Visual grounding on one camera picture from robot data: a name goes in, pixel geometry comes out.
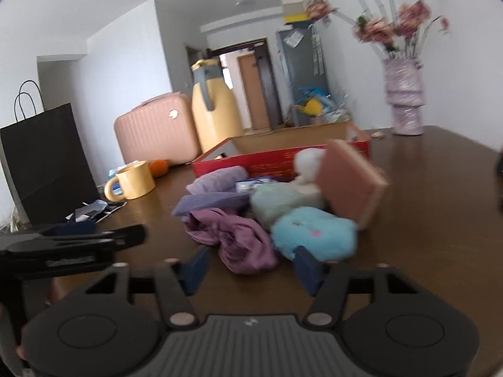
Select light blue plush toy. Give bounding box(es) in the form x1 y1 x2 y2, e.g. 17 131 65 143
270 207 357 261

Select purple satin scrunchie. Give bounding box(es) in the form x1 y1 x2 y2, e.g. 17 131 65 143
184 208 279 275

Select brown sponge block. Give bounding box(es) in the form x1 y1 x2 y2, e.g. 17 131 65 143
315 139 390 231

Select blue tissue pack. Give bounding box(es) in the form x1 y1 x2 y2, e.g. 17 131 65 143
235 176 276 193

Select crumpled plastic wrappers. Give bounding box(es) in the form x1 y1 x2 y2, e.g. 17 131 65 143
67 200 127 223

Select purple blue cloth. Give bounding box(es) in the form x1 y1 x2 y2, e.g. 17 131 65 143
171 192 249 217

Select black paper bag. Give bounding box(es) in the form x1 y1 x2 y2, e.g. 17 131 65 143
1 103 100 227

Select yellow mug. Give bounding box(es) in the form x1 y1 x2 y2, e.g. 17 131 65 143
104 161 155 203

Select white yellow plush toy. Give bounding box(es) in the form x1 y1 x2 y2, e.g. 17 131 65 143
291 147 326 194

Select orange fruit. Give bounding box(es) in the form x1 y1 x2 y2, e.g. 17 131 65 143
148 160 169 179

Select red cardboard box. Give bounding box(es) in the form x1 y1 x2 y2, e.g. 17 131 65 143
192 122 371 181

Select pink small suitcase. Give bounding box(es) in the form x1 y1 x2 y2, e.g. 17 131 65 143
113 92 201 166

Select yellow thermos jug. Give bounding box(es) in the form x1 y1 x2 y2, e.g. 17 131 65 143
192 59 244 152

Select cluttered toy rack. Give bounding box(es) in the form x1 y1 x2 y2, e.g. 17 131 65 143
290 88 352 127

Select brown wooden door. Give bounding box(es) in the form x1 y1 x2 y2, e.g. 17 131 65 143
237 54 270 130

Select purple ceramic vase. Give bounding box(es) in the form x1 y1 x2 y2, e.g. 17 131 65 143
382 58 425 136

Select grey refrigerator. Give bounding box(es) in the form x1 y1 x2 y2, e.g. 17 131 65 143
276 21 330 127

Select dried pink roses bouquet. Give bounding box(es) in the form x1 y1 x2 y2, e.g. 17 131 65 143
305 0 450 61

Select yellow box on refrigerator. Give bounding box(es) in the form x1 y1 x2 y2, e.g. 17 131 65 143
281 0 309 24

